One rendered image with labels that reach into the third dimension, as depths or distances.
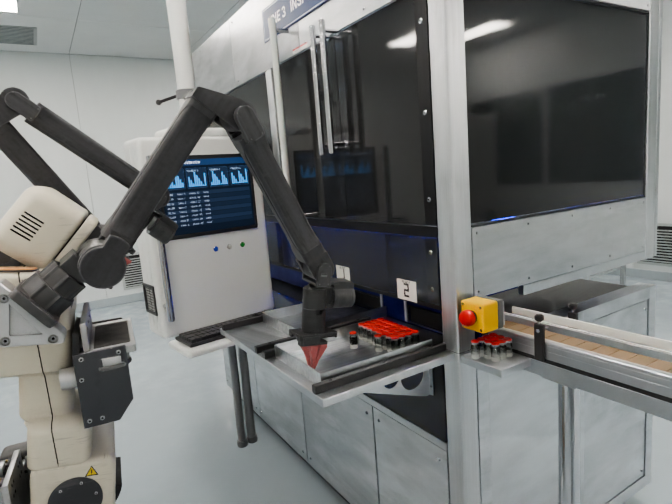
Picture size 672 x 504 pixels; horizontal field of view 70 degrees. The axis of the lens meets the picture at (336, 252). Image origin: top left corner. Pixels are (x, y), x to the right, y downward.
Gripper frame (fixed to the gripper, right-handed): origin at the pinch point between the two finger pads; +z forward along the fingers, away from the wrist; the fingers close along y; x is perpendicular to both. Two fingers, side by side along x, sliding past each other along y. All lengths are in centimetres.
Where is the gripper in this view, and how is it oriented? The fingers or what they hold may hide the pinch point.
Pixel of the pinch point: (311, 367)
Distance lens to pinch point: 120.2
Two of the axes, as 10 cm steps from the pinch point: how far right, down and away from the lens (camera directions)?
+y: 8.5, -0.1, 5.2
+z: -0.4, 10.0, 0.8
